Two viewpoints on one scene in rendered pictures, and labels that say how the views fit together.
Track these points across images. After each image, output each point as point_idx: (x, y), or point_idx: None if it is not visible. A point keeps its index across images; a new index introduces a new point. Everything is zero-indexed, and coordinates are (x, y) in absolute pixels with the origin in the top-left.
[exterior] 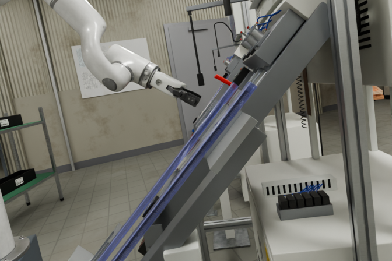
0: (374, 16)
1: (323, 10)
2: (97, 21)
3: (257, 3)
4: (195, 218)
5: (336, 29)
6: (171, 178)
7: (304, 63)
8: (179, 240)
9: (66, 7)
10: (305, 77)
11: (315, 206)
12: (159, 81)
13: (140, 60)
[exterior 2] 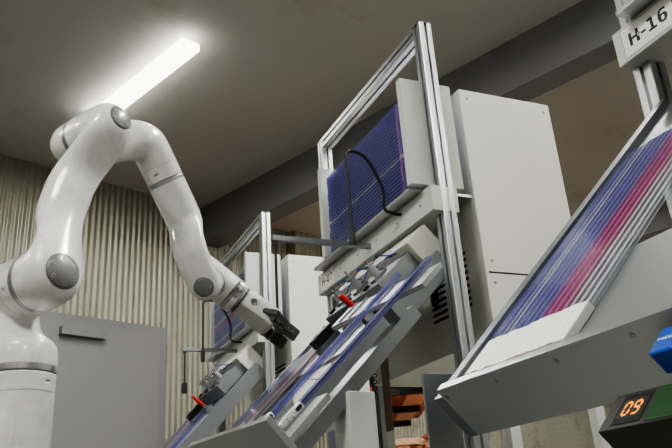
0: (474, 277)
1: (438, 257)
2: (200, 216)
3: (331, 262)
4: (371, 368)
5: (450, 271)
6: None
7: (424, 298)
8: (358, 385)
9: (176, 191)
10: (385, 373)
11: None
12: (254, 302)
13: (232, 273)
